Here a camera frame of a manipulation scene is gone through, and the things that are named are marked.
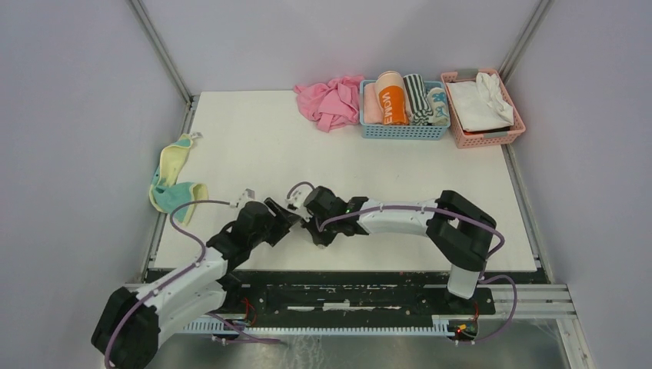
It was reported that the pale yellow teal towel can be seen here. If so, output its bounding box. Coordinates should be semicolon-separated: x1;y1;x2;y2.
148;132;208;214

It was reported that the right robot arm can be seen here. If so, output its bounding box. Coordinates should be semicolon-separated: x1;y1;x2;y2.
286;186;504;314

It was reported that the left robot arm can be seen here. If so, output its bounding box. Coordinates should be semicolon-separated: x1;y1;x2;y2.
91;198;301;368

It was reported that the blue plastic basket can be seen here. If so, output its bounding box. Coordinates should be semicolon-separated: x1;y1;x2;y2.
359;79;451;141

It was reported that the pale pink rolled towel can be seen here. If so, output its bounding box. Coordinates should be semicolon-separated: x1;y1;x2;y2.
363;82;383;124

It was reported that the crumpled pink towel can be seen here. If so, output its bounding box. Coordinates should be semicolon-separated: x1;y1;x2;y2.
293;75;364;133

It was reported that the black white striped rolled towel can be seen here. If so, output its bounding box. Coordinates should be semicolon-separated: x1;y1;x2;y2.
403;73;434;125

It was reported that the orange rolled towel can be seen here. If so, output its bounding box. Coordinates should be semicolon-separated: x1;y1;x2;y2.
374;71;409;125

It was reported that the white teal rolled towel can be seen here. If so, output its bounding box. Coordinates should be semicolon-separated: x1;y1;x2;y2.
427;87;450;126

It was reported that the pink plastic basket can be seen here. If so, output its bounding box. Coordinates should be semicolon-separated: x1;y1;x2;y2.
441;68;526;148

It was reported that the white folded cloth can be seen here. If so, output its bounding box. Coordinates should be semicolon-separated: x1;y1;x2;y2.
447;72;514;132

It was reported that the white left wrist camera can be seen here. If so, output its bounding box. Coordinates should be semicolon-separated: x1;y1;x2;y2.
238;188;255;204

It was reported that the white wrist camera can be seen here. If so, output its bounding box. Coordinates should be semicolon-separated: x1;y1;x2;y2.
238;188;255;204
286;190;309;211

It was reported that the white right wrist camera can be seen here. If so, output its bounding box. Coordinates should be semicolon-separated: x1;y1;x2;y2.
286;190;309;211

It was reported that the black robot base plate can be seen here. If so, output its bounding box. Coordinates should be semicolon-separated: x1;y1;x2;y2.
216;270;497;328

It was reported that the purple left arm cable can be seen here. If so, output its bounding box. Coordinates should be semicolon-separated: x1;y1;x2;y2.
104;199;284;367

